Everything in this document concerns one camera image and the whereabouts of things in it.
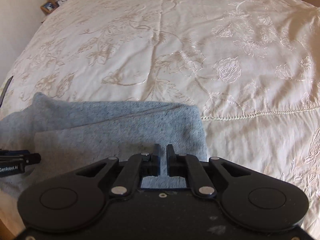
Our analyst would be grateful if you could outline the grey sweatpants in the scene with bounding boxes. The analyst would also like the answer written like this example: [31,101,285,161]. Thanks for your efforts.
[1,93,207,198]

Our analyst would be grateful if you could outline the black smartphone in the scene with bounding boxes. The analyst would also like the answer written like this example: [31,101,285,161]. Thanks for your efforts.
[0,76,13,107]

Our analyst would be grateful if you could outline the small white alarm clock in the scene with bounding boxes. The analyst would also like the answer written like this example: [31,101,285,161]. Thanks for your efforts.
[56,0,67,6]

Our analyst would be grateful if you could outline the wooden picture frame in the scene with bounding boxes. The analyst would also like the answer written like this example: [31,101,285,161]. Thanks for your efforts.
[40,0,59,15]

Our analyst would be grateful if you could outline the cream embroidered bedspread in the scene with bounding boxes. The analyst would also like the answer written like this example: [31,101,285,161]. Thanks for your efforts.
[1,0,319,238]

